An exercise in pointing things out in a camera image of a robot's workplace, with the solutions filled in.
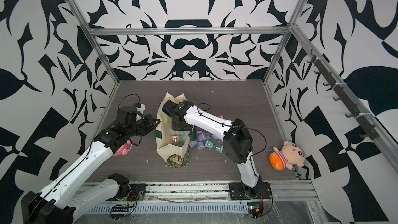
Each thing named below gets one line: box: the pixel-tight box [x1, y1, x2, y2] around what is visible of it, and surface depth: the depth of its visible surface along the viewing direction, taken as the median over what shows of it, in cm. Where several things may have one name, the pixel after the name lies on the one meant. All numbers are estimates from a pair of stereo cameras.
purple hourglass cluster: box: [196, 130, 208, 151], surface depth 88 cm
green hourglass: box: [204, 139, 225, 154], surface depth 89 cm
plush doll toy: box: [268, 140, 306, 172], surface depth 81 cm
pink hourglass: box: [171, 135, 180, 146], surface depth 87 cm
